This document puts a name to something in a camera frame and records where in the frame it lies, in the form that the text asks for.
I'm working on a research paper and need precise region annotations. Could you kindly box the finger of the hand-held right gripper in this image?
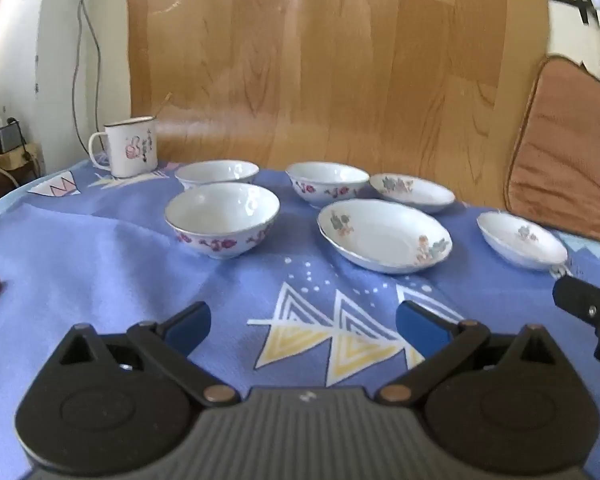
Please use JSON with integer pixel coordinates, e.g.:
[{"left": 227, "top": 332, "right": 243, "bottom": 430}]
[{"left": 552, "top": 275, "right": 600, "bottom": 366}]

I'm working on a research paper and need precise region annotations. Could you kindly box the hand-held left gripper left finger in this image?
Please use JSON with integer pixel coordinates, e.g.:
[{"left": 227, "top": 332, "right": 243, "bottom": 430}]
[{"left": 55, "top": 301, "right": 241, "bottom": 407}]

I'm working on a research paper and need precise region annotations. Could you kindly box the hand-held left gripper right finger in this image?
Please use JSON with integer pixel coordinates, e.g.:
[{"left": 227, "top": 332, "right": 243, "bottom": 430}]
[{"left": 379, "top": 300, "right": 564, "bottom": 406}]

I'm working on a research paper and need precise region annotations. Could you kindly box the small floral white plate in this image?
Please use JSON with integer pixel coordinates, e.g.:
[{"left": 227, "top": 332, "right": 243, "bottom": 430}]
[
  {"left": 476, "top": 211, "right": 569, "bottom": 272},
  {"left": 369, "top": 173, "right": 456, "bottom": 214}
]

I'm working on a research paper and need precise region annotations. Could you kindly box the large floral white plate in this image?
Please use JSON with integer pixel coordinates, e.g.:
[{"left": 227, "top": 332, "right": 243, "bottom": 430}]
[{"left": 317, "top": 198, "right": 453, "bottom": 275}]

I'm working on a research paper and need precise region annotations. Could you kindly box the large floral white bowl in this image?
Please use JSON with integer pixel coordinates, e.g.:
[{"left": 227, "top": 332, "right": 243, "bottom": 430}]
[{"left": 164, "top": 182, "right": 281, "bottom": 261}]

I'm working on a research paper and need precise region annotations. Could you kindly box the blue printed tablecloth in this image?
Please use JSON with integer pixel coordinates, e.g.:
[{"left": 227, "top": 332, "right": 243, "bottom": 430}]
[{"left": 0, "top": 160, "right": 600, "bottom": 480}]

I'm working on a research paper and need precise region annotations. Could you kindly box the brown seat cushion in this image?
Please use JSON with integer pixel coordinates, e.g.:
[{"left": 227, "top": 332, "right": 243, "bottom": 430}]
[{"left": 503, "top": 55, "right": 600, "bottom": 248}]

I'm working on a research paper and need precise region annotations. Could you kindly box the white enamel mug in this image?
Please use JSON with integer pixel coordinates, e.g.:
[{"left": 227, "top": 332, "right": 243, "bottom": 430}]
[{"left": 88, "top": 116, "right": 159, "bottom": 179}]

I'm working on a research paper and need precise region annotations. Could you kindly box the tan box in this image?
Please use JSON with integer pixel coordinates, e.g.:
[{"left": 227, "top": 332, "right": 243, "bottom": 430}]
[{"left": 0, "top": 142, "right": 43, "bottom": 177}]

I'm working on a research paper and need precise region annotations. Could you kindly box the dark power adapter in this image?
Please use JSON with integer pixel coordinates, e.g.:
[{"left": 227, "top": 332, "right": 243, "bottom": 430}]
[{"left": 0, "top": 119, "right": 24, "bottom": 155}]

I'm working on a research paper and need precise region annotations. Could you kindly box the wooden board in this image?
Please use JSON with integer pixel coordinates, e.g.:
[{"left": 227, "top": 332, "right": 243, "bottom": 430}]
[{"left": 126, "top": 0, "right": 551, "bottom": 208}]

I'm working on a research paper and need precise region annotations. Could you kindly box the thin dark wall cable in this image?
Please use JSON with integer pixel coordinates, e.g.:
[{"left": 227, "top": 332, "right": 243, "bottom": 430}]
[{"left": 71, "top": 0, "right": 102, "bottom": 161}]

